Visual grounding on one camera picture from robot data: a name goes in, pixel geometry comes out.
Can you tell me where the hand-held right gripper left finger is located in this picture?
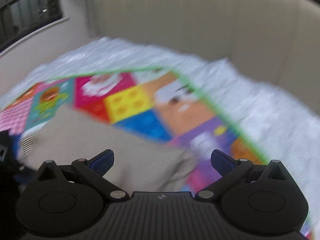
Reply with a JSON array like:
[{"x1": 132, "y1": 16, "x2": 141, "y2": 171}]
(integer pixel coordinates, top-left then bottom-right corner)
[{"x1": 31, "y1": 149, "x2": 129, "y2": 202}]

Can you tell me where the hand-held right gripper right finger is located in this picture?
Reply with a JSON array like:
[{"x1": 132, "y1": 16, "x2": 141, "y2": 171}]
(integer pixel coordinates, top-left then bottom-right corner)
[{"x1": 195, "y1": 149, "x2": 290, "y2": 202}]

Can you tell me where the beige striped shirt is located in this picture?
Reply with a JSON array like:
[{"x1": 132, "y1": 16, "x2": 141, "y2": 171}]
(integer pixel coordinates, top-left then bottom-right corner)
[{"x1": 16, "y1": 104, "x2": 199, "y2": 193}]

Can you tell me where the white quilted mattress cover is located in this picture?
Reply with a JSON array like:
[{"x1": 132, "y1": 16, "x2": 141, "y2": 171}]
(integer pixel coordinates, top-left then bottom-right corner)
[{"x1": 0, "y1": 37, "x2": 320, "y2": 240}]

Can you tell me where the colourful printed play mat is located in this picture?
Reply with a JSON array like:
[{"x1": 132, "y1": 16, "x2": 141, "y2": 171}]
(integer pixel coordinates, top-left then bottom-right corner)
[{"x1": 0, "y1": 66, "x2": 316, "y2": 240}]

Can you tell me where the dark window railing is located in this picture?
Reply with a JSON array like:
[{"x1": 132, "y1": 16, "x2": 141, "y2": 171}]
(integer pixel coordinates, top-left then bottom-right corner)
[{"x1": 0, "y1": 0, "x2": 62, "y2": 47}]

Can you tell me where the beige padded headboard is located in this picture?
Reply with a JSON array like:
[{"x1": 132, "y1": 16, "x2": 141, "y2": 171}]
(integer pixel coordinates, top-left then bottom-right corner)
[{"x1": 95, "y1": 0, "x2": 320, "y2": 117}]

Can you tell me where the grey curtain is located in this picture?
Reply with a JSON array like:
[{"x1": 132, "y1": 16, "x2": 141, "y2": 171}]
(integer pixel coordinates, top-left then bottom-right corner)
[{"x1": 84, "y1": 0, "x2": 105, "y2": 38}]

